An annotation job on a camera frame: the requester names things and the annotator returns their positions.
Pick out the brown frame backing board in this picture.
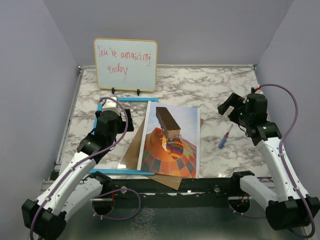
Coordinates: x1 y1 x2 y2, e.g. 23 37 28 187
120 124 200 190

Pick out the blue red screwdriver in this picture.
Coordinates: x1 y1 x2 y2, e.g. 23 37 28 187
218 125 233 150

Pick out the blue picture frame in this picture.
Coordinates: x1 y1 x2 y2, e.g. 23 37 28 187
89 97 159 176

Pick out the hot air balloon photo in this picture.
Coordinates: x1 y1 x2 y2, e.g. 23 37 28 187
137 101 201 179

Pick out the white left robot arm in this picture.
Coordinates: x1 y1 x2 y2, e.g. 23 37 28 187
21 107 134 240

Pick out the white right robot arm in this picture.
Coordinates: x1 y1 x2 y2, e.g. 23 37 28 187
217 93 320 231

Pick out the black whiteboard stand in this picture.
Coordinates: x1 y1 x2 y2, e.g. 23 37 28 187
111 87 141 96

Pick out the clear glass pane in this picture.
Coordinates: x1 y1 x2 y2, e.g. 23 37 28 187
118 120 182 190

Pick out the white dry-erase board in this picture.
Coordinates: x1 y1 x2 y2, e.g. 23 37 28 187
93 38 158 92

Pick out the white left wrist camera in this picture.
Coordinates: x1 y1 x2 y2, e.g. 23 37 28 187
98 99 119 115

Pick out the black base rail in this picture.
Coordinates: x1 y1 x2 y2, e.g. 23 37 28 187
89 172 251 213

